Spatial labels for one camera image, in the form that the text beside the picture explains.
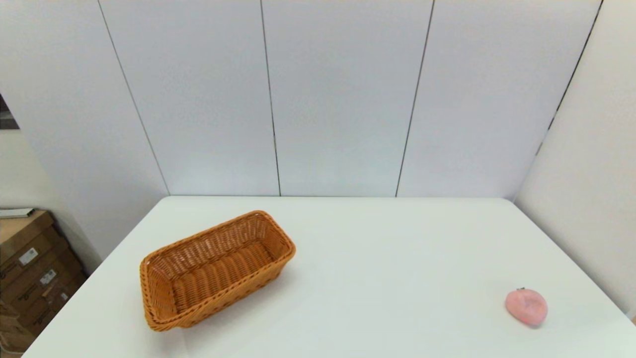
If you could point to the flat white board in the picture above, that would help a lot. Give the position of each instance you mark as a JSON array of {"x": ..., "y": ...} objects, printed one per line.
[{"x": 17, "y": 213}]

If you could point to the orange wicker basket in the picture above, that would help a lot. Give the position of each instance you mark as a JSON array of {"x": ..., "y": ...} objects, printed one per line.
[{"x": 218, "y": 271}]

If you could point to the pink peach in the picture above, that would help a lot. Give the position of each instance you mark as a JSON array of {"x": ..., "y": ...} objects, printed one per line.
[{"x": 526, "y": 307}]

